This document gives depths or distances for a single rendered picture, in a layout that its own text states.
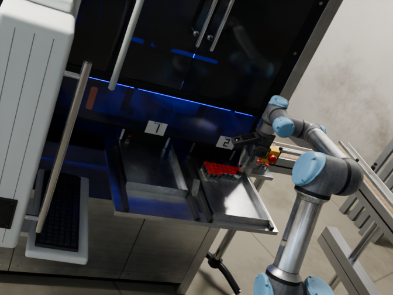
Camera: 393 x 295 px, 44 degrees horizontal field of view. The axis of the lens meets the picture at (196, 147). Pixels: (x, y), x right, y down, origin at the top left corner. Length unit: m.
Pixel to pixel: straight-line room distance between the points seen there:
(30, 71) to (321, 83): 4.01
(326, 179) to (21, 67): 0.92
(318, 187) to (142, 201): 0.69
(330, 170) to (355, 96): 3.33
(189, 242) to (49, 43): 1.56
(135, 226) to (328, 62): 3.13
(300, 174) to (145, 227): 1.09
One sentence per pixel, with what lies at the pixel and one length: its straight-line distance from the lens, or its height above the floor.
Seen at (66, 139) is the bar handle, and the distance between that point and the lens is 1.40.
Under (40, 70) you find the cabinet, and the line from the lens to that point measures 1.30.
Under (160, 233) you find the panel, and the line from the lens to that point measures 2.48.
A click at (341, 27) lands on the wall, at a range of 4.98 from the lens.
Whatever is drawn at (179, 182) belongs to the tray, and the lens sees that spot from 2.05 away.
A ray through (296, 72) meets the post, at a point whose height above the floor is 1.42.
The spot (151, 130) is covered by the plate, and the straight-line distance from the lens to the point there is 2.08.
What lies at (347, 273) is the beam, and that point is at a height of 0.50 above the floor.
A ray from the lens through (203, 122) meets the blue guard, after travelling 2.11.
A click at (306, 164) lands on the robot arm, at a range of 1.54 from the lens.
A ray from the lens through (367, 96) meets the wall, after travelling 4.79.
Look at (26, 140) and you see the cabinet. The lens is 1.40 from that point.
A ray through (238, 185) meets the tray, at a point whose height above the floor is 0.88.
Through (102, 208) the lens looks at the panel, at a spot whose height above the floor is 0.55.
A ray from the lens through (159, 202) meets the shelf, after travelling 1.91.
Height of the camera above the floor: 1.99
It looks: 28 degrees down
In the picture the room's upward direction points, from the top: 25 degrees clockwise
